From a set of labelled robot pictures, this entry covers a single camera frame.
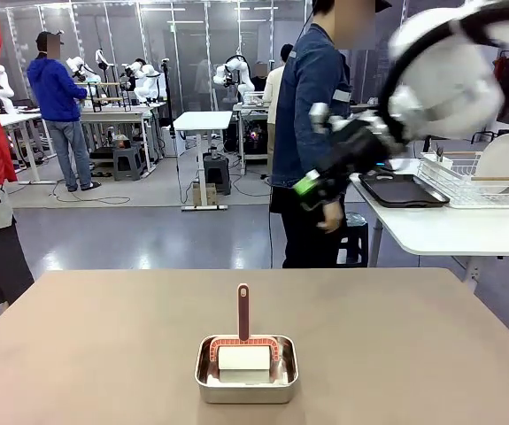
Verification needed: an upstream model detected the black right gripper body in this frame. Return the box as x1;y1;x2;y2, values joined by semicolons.
344;115;404;176

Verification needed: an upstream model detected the black textured rectangular plate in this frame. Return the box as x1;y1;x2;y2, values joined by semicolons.
371;174;441;204

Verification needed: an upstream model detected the dark grey handled serving tray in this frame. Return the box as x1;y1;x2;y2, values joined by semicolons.
359;172;451;209

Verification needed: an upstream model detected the white round dinner plate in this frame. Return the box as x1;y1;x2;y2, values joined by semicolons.
476;133;509;195

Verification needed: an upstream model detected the person's right forearm denim sleeve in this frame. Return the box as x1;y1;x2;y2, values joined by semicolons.
300;127;342;207

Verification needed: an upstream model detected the person's right hand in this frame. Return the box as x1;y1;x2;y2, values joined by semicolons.
315;199;344;235

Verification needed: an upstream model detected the person in denim jacket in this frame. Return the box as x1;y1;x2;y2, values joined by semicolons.
269;0;392;270

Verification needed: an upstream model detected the person in cream top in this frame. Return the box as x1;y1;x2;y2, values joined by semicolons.
262;42;295;178

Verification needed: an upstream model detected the black plastic stool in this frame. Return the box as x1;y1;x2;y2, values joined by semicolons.
336;212;370;269

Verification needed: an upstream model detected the black computer tower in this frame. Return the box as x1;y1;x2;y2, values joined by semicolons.
243;121;269;160

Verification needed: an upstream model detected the seated person in dark top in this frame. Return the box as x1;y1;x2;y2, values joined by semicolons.
249;61;269;94

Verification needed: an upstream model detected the white cutlery holder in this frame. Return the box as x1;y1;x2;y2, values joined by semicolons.
433;152;454;173

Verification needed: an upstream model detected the dark grey plastic stool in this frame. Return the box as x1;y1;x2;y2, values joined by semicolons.
203;152;232;196

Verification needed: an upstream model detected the brown cardboard box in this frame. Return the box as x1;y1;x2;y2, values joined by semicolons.
191;182;218;207

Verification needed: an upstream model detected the small white standing desk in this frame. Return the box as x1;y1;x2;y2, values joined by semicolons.
173;110;234;212

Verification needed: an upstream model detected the large white side table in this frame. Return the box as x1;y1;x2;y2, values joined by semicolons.
349;170;509;293

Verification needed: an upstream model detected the pink lint roller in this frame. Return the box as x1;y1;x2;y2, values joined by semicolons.
209;282;285;384

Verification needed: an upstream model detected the black tripod stand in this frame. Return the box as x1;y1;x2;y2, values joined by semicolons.
159;57;180;169

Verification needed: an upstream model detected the long white lab desk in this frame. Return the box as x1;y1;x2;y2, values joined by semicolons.
79;104;158;174

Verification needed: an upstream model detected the rectangular stainless steel container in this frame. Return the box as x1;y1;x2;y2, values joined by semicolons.
194;334;300;405

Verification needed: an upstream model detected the person in blue hoodie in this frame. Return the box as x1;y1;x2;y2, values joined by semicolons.
27;30;103;192

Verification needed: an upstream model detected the white wire dish rack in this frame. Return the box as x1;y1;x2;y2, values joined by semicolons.
417;150;509;210

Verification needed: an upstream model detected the wooden shelf black frame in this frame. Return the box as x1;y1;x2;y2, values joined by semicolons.
89;81;132;112

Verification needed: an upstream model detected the black floor cable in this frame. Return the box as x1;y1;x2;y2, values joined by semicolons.
50;176;131;206

